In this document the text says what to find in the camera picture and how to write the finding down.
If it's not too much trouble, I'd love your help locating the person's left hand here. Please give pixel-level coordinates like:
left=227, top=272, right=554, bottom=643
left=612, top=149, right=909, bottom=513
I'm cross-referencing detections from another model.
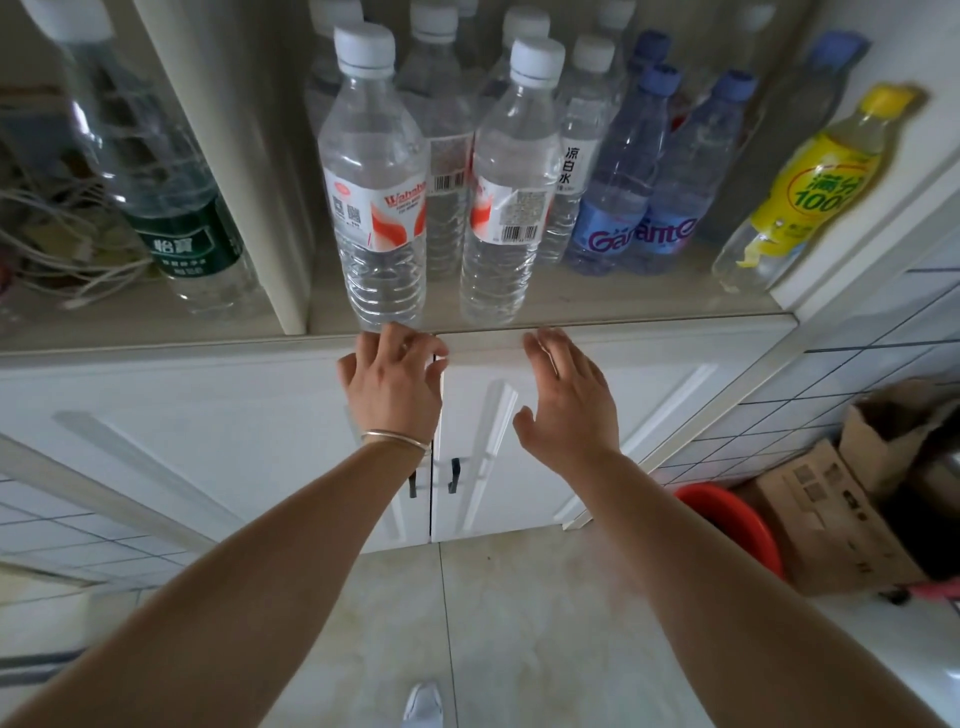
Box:
left=336, top=322, right=450, bottom=451

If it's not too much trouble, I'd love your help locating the person's right hand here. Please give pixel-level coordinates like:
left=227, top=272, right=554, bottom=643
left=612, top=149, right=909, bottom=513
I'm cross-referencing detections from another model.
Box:
left=513, top=327, right=621, bottom=464

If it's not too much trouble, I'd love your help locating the person's left forearm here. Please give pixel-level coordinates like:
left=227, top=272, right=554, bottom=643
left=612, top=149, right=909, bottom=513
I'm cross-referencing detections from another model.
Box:
left=0, top=438, right=435, bottom=728

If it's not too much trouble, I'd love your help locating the person's right forearm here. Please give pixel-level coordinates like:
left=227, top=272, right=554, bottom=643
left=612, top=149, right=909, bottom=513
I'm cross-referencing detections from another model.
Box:
left=522, top=448, right=948, bottom=728

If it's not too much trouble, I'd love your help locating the thin gold bangle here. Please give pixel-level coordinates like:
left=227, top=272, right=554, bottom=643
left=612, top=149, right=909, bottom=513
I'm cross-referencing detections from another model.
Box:
left=360, top=429, right=433, bottom=456

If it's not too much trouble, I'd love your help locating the cluster of white cap bottles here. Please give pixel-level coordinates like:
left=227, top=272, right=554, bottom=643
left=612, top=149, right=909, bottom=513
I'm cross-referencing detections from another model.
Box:
left=303, top=0, right=640, bottom=333

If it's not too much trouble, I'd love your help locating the red plastic basin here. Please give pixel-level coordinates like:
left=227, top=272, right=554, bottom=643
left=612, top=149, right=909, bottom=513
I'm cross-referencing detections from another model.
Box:
left=673, top=482, right=789, bottom=582

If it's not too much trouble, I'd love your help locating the white storage cabinet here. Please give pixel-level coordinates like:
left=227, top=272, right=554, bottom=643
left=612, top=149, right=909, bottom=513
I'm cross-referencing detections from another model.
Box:
left=0, top=0, right=960, bottom=560

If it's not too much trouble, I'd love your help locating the green label water bottle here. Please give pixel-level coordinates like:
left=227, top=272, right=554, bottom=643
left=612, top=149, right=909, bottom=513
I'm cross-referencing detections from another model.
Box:
left=21, top=0, right=264, bottom=316

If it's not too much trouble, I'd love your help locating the blue cap water bottle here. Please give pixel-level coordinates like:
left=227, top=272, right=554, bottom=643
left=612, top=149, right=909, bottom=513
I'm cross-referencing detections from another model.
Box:
left=626, top=30, right=674, bottom=80
left=564, top=63, right=682, bottom=276
left=630, top=69, right=757, bottom=276

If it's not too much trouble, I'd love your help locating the person's white shoe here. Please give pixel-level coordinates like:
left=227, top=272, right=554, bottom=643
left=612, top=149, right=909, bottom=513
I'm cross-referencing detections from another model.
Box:
left=403, top=681, right=444, bottom=728

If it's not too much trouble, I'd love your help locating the brown cardboard box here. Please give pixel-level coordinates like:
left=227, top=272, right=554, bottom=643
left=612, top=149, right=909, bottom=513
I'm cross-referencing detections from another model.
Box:
left=753, top=438, right=931, bottom=597

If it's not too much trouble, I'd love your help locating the yellow label drink bottle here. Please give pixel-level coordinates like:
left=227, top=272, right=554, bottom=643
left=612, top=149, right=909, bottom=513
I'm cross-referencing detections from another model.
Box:
left=711, top=84, right=918, bottom=295

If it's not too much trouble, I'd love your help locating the pale blue cap bottle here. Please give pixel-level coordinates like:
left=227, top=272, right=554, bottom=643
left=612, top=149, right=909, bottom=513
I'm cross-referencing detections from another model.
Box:
left=701, top=30, right=871, bottom=245

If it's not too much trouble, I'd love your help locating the tangle of white cables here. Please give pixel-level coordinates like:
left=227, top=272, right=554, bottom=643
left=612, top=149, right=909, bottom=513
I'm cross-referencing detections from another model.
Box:
left=0, top=168, right=162, bottom=316

